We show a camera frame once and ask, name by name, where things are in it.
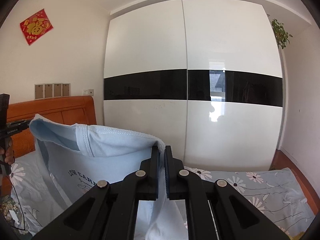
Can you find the row of photo frames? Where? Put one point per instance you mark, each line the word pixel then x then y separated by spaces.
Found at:
pixel 52 90

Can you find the white black sliding wardrobe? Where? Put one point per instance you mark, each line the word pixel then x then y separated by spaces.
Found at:
pixel 203 75

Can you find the blue floral bed sheet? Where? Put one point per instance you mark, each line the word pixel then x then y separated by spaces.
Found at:
pixel 277 194

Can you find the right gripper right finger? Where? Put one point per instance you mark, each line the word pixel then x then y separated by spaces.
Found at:
pixel 215 210

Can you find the orange wooden headboard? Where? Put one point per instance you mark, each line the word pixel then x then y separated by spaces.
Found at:
pixel 64 110

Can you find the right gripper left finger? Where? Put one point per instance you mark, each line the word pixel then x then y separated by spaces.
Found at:
pixel 108 211

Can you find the person's left hand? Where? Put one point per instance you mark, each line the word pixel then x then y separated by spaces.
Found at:
pixel 8 153

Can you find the green hanging plant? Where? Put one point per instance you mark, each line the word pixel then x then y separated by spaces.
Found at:
pixel 281 35

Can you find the light blue t-shirt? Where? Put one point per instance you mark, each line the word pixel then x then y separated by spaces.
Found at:
pixel 74 158

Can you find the red fu wall poster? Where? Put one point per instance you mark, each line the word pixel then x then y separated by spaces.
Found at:
pixel 35 26

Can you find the wall switch plate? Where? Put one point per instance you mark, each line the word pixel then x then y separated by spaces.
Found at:
pixel 89 92

